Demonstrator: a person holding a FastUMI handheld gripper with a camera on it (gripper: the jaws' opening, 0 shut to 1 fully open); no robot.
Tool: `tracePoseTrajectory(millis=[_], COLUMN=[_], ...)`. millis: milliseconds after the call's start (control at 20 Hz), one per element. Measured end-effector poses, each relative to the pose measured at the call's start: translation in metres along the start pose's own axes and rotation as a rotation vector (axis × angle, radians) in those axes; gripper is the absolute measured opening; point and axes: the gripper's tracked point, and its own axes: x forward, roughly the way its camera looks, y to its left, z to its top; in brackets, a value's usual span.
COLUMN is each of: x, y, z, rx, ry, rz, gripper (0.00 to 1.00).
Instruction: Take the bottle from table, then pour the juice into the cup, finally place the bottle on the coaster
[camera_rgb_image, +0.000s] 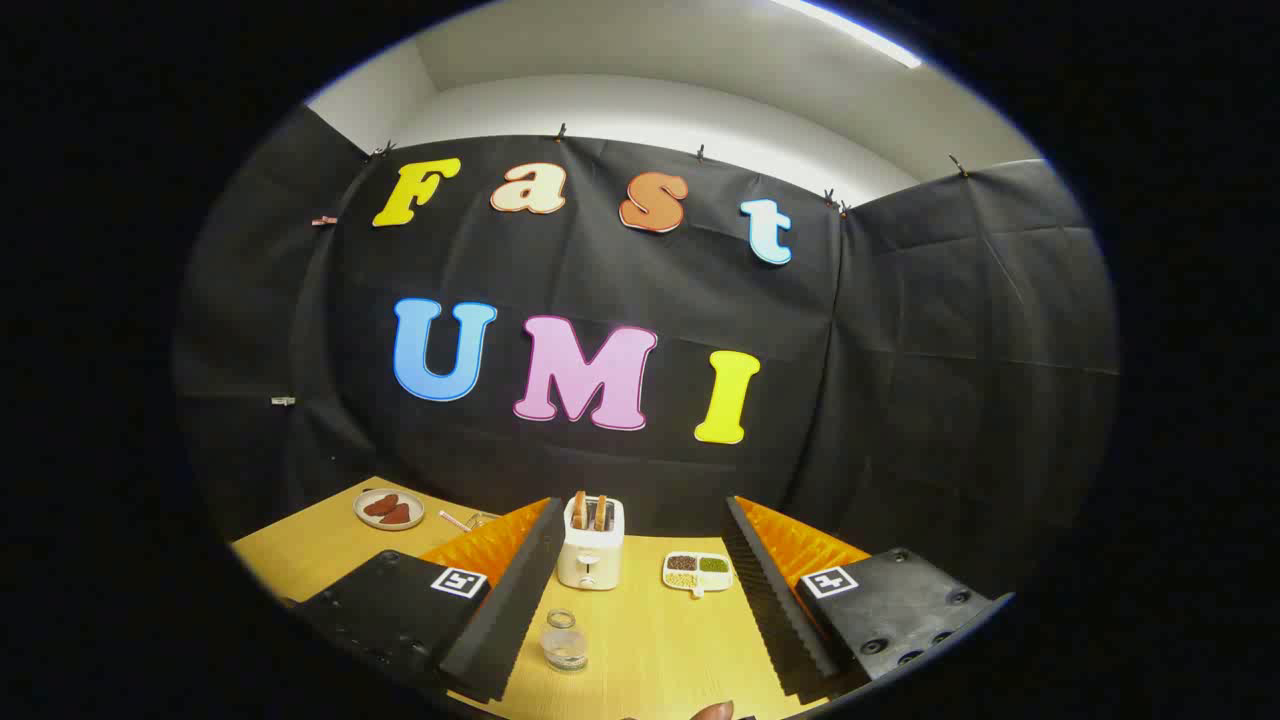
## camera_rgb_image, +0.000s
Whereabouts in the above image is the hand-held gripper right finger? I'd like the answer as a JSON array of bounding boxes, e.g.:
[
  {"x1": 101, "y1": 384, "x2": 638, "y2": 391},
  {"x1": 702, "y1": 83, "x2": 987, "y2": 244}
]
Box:
[{"x1": 722, "y1": 495, "x2": 1016, "y2": 706}]

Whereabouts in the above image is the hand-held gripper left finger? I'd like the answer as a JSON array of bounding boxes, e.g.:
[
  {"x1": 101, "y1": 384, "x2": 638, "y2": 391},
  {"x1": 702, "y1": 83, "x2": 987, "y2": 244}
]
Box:
[{"x1": 285, "y1": 497, "x2": 566, "y2": 704}]

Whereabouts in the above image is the clear plastic juice bottle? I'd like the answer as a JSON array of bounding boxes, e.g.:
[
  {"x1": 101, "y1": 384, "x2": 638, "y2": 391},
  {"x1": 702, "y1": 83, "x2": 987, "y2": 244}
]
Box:
[{"x1": 540, "y1": 608, "x2": 589, "y2": 673}]

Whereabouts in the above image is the white divided dish with beans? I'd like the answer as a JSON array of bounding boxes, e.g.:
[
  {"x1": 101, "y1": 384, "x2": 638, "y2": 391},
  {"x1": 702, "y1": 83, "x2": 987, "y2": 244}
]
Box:
[{"x1": 662, "y1": 552, "x2": 734, "y2": 599}]

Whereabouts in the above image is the white toaster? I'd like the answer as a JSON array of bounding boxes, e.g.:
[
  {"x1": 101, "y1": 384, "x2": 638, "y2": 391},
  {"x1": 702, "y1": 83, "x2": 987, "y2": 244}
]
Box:
[{"x1": 556, "y1": 493, "x2": 626, "y2": 591}]

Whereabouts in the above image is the wooden table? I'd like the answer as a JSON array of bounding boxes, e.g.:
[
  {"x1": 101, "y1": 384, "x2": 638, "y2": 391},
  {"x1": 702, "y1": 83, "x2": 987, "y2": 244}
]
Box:
[{"x1": 230, "y1": 478, "x2": 873, "y2": 720}]

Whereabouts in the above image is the small white round plate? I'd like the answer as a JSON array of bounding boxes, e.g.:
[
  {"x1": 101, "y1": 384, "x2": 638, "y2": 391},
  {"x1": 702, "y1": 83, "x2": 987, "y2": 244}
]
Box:
[{"x1": 353, "y1": 487, "x2": 426, "y2": 531}]

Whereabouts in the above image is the black backdrop cloth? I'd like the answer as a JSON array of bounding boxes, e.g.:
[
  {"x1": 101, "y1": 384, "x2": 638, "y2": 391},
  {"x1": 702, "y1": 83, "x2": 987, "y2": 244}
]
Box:
[{"x1": 172, "y1": 105, "x2": 1119, "y2": 601}]

